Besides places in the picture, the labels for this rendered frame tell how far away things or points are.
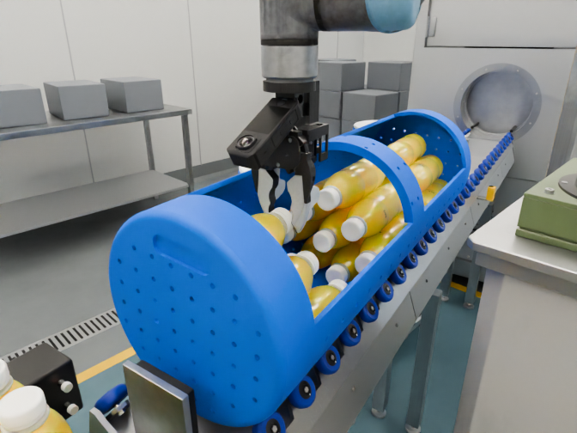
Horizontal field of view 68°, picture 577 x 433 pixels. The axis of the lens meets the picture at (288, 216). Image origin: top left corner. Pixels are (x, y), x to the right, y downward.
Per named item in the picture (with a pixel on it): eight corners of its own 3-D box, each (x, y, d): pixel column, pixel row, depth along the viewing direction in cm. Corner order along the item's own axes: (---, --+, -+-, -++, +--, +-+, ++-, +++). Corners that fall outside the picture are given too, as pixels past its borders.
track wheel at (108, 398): (135, 387, 57) (125, 375, 57) (105, 410, 54) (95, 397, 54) (125, 399, 60) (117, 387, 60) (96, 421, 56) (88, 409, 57)
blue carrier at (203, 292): (457, 222, 117) (484, 118, 105) (275, 473, 50) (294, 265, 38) (361, 195, 131) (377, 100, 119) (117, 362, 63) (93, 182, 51)
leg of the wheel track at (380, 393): (388, 411, 174) (403, 277, 150) (382, 421, 170) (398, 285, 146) (374, 405, 177) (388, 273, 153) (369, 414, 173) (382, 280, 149)
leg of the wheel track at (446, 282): (449, 298, 250) (466, 197, 226) (446, 302, 246) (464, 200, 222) (440, 295, 253) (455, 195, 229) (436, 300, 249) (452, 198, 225)
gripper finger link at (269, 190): (289, 216, 69) (299, 162, 65) (269, 228, 65) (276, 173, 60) (274, 209, 70) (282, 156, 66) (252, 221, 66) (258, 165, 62)
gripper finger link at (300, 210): (331, 222, 65) (322, 163, 62) (311, 236, 61) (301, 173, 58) (312, 222, 67) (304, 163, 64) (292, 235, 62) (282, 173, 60)
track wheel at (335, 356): (327, 335, 65) (318, 338, 66) (318, 359, 61) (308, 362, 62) (346, 355, 65) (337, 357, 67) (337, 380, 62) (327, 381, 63)
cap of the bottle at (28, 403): (17, 398, 43) (13, 384, 42) (55, 399, 42) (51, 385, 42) (-10, 431, 39) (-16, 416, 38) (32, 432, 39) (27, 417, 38)
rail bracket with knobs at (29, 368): (94, 420, 61) (81, 363, 57) (45, 458, 56) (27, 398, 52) (56, 391, 66) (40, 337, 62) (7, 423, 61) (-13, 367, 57)
